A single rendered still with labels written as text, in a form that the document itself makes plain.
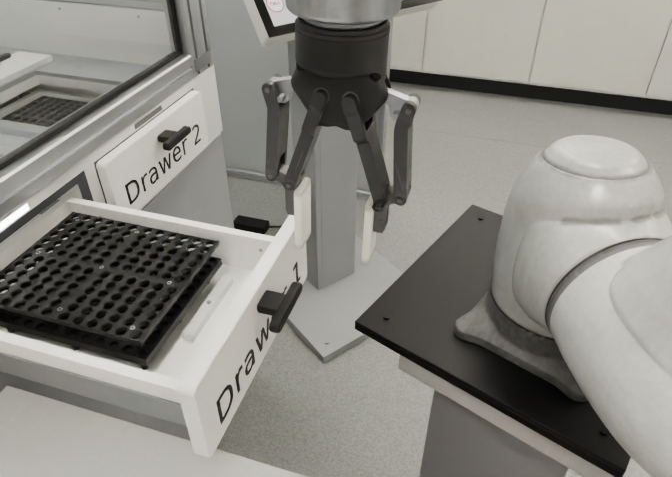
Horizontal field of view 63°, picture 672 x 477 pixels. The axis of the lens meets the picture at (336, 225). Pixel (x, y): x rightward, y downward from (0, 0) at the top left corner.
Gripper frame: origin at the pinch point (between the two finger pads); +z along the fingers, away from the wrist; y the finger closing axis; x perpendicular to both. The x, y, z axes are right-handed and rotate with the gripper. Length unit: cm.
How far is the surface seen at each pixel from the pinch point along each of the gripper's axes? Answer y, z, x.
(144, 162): 39.6, 12.9, -23.2
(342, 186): 26, 58, -96
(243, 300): 8.3, 8.2, 5.2
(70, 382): 24.0, 15.7, 15.3
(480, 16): 2, 51, -281
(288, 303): 4.3, 9.7, 2.7
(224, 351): 7.6, 9.4, 11.2
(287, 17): 34, 2, -72
